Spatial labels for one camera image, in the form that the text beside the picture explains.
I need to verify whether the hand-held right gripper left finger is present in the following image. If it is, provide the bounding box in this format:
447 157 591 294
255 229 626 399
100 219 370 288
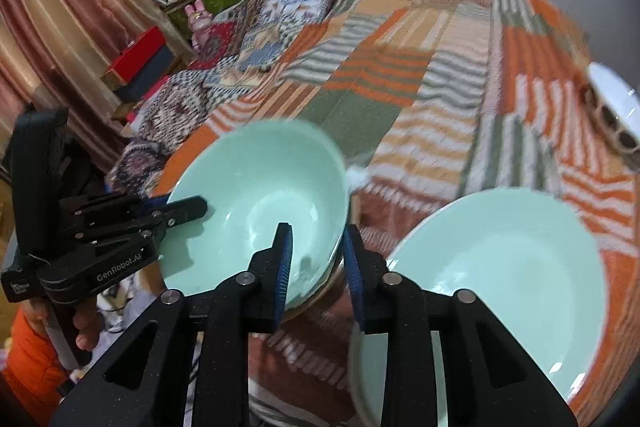
47 222 293 427

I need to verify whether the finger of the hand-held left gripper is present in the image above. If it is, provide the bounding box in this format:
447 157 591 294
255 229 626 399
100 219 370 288
59 192 168 230
72 196 208 250

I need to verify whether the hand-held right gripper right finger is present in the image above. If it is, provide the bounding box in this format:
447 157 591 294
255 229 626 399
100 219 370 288
342 224 578 427

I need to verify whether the mint green bowl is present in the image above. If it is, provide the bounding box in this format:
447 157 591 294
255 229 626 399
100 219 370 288
161 119 351 310

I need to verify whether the mint green plate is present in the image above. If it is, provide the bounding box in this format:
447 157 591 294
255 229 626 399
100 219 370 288
352 188 608 408

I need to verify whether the person's left forearm orange sleeve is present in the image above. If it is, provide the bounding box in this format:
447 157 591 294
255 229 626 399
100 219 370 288
0 307 68 403

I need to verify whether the person's left hand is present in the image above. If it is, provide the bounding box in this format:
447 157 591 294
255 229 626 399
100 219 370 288
25 294 103 353

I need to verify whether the dark blue box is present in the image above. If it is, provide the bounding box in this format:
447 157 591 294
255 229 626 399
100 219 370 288
117 44 173 104

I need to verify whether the red box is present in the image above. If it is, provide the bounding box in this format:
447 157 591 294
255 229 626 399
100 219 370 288
102 27 167 88

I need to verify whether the multicolour patterned blanket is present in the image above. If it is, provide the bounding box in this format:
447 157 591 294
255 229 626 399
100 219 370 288
107 0 356 198

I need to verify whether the orange patchwork tablecloth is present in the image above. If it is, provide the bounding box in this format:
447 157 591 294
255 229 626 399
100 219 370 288
150 0 640 427

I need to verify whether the pink bunny toy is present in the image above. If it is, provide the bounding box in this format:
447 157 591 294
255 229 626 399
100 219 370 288
185 0 213 50

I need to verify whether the brown striped curtain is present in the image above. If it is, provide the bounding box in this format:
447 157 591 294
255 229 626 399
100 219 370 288
0 0 193 158

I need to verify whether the white brown-spotted dish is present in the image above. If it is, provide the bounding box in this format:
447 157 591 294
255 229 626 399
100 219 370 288
580 62 640 168

